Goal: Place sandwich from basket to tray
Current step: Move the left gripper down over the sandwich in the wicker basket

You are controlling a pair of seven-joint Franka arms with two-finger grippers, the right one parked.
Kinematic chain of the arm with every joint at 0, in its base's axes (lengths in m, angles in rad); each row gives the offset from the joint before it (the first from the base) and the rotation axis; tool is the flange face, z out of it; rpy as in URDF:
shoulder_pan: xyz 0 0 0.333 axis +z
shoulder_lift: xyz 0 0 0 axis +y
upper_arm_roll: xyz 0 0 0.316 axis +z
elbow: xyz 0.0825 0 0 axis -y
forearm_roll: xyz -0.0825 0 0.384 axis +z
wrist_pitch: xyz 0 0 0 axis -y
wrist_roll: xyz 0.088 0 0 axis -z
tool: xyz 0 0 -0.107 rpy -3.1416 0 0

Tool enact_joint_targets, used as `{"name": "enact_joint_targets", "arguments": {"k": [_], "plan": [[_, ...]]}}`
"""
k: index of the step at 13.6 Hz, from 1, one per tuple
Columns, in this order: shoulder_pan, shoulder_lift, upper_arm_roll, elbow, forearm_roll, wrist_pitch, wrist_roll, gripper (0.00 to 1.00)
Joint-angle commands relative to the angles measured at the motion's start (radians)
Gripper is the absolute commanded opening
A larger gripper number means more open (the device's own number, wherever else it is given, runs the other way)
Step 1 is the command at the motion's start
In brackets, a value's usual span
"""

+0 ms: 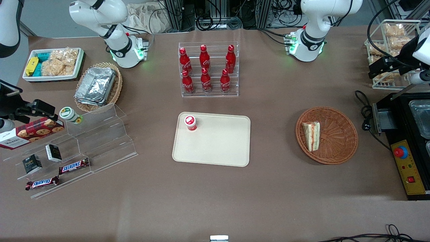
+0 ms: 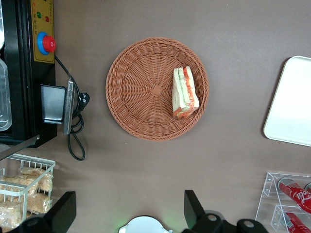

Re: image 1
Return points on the triangle sandwich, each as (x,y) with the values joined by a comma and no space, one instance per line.
(311,135)

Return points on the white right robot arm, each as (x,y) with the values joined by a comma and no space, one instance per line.
(114,30)

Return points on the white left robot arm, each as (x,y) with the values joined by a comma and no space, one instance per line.
(315,30)

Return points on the oval tan wicker basket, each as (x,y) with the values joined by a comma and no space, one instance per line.
(116,90)

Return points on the round brown wicker basket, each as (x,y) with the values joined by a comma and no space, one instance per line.
(336,137)

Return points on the beige plastic tray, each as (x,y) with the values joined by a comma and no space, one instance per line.
(218,143)

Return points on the clear bag of crackers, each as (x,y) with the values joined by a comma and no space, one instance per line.
(394,30)
(374,59)
(377,49)
(383,78)
(399,42)

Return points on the green white yogurt cup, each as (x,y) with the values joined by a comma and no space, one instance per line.
(70,114)

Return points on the red cookie box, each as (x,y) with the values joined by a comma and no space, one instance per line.
(30,132)

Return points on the white rectangular snack bin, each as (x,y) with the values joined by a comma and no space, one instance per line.
(50,78)

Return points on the small black box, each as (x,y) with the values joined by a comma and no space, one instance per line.
(32,164)
(53,153)

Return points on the yellow snack pack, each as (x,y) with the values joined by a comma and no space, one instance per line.
(32,65)

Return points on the bag of rice crackers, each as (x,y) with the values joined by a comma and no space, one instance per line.
(60,62)

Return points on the teal snack pack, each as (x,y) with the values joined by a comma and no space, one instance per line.
(43,55)

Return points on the snickers bar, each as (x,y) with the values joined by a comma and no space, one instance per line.
(74,166)
(42,183)

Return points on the stack of foil containers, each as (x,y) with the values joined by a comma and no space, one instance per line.
(95,85)

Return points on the clear acrylic step display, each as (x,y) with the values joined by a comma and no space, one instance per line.
(100,141)

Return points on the black sealing machine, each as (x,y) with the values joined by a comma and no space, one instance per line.
(396,134)

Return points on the red emergency stop button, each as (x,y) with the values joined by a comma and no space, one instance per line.
(400,152)

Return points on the beige crumpled cloth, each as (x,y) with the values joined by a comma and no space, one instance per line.
(147,18)

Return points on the red cup with lid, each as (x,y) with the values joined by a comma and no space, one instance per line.
(190,122)

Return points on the red cola bottle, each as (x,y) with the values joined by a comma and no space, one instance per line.
(187,84)
(225,82)
(206,82)
(204,57)
(230,60)
(184,62)

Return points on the clear acrylic bottle rack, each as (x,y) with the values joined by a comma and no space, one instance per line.
(210,94)

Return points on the small white box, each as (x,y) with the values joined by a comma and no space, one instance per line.
(219,238)

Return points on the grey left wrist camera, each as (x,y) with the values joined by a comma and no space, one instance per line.
(421,77)

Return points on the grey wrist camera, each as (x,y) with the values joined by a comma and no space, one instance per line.
(6,126)
(421,77)

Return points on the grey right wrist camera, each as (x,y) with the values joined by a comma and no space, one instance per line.
(6,126)

